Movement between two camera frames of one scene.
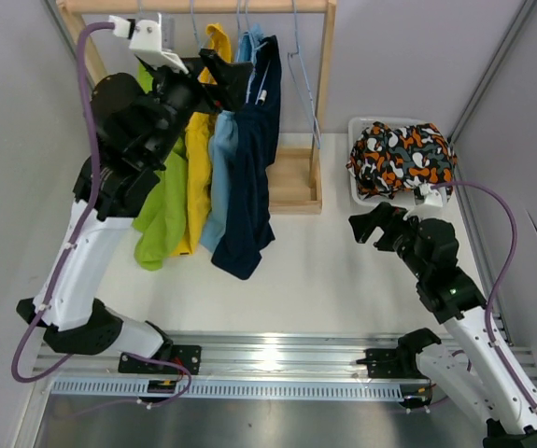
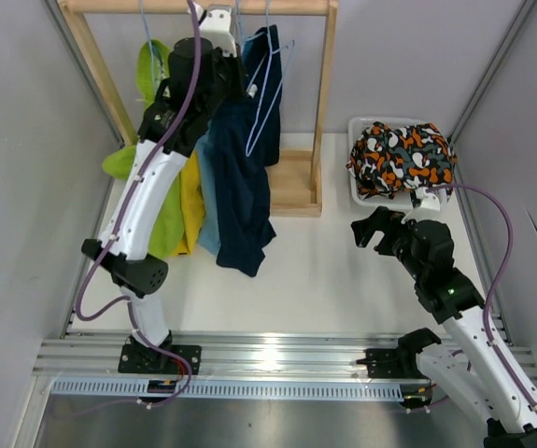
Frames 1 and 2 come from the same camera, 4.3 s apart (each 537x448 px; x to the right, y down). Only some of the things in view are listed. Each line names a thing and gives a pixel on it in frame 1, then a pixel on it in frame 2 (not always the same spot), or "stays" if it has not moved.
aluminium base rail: x=248 y=356 stays
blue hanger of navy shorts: x=263 y=42 to x=249 y=150
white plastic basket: x=357 y=125 stays
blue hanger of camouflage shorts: x=317 y=138 to x=274 y=51
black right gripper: x=364 y=225 stays
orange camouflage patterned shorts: x=386 y=160 stays
